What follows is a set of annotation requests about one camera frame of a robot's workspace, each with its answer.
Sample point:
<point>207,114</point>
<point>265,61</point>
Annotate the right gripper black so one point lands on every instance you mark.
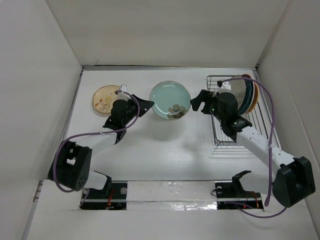
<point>196,102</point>

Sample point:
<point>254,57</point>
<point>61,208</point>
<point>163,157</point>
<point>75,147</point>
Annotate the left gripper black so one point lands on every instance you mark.
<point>145,105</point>

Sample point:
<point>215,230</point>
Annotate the light blue flower plate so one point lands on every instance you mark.
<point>171,100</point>

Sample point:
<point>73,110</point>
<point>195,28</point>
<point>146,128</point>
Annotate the grey tree pattern plate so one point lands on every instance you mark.
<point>238,89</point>

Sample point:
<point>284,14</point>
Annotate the beige bird plate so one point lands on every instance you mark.
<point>104,98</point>

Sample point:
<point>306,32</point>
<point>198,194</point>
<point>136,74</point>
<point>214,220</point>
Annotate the dark teal scalloped plate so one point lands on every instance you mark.
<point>247,98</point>

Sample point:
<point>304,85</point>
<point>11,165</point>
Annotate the orange woven plate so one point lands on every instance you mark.
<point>255,99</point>

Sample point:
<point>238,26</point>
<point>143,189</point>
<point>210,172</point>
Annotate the white blue pattern plate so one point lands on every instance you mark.
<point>253,96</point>

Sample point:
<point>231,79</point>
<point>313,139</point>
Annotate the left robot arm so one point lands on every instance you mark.
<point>71,166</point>

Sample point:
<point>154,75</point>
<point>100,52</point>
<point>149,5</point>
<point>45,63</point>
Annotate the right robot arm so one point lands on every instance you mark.
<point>292,177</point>

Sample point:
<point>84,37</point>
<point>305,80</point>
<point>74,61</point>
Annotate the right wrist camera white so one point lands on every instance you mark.
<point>223,87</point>

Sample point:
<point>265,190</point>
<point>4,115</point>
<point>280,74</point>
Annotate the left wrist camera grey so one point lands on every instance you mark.
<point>123,88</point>

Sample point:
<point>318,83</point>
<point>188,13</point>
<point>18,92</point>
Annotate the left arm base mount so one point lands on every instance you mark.
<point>114,199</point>

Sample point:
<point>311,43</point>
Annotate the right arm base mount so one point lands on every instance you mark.
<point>230,195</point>

